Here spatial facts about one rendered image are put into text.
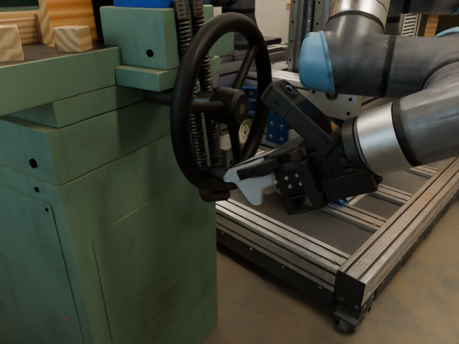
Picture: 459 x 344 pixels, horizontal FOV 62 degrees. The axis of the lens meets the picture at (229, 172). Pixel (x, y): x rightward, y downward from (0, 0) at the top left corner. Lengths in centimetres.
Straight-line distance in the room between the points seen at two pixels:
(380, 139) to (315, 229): 101
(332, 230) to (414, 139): 102
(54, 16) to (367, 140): 52
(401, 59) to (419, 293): 119
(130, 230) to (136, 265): 9
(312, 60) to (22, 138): 45
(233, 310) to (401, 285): 63
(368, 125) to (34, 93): 43
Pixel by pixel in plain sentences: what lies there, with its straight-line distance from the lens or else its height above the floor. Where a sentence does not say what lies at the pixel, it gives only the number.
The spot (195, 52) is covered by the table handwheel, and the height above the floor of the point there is 91.
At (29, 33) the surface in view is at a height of 92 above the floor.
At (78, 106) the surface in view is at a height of 82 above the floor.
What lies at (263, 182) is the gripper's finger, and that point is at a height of 76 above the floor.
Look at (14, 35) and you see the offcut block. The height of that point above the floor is 93.
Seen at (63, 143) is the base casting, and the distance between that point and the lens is 64.
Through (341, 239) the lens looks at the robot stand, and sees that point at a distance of 138.
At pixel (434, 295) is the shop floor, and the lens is 160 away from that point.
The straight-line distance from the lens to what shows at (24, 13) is 80.
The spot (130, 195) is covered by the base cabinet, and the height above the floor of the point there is 63.
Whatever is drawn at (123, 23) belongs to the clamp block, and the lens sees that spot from 67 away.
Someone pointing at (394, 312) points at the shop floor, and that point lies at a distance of 148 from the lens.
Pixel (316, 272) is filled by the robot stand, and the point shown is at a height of 18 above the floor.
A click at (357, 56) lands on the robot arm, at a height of 92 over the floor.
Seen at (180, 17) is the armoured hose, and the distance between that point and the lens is 64.
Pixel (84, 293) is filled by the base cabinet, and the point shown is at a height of 49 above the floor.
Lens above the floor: 99
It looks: 26 degrees down
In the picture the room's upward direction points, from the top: straight up
